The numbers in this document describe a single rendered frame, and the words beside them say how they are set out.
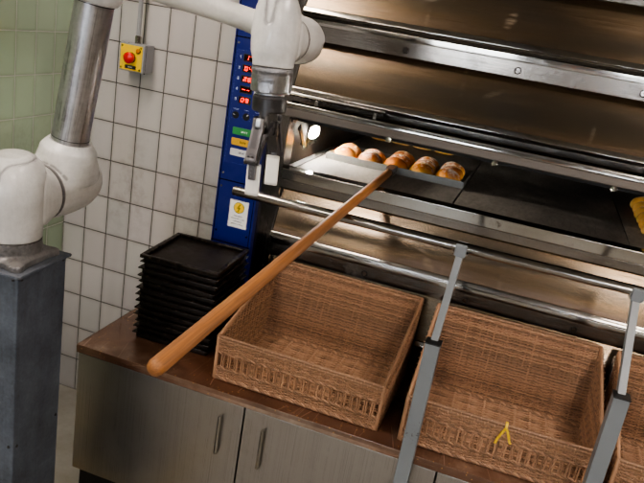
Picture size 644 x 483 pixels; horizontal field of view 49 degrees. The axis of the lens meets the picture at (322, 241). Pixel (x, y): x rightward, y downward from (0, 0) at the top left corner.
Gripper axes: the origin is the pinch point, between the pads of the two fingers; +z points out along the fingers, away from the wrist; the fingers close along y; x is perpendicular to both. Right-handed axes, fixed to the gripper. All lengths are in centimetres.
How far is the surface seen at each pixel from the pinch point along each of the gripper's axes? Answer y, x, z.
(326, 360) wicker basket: -70, 7, 74
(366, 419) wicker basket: -38, 28, 74
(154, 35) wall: -93, -74, -27
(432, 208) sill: -85, 34, 17
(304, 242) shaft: -8.4, 9.4, 14.2
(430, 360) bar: -25, 43, 45
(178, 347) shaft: 54, 6, 16
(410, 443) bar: -26, 42, 71
